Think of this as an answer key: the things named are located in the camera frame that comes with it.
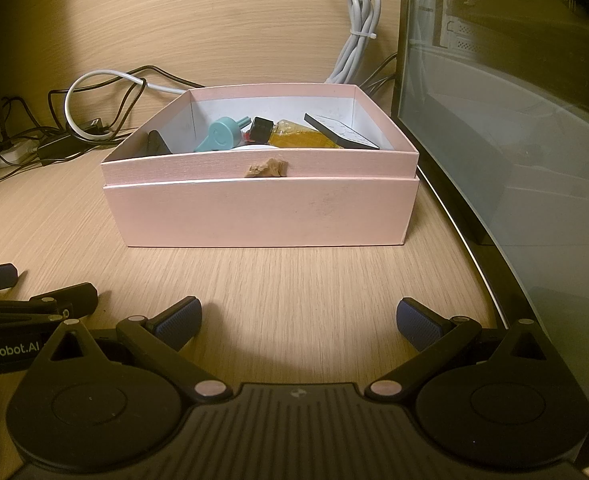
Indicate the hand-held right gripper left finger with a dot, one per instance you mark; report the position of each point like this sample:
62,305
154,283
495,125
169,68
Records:
179,322

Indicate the glass computer case panel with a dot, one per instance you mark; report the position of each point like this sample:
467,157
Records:
524,110

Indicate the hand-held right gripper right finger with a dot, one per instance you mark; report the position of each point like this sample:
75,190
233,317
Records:
417,322

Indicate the black power adapter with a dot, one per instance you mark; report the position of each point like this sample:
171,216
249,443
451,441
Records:
59,147

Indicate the teal plastic whistle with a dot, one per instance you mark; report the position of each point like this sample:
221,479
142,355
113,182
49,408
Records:
219,135

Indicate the black square plate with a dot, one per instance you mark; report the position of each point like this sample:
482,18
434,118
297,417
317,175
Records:
344,135

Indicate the pink cardboard box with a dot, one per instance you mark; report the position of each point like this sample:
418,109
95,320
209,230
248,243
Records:
254,210

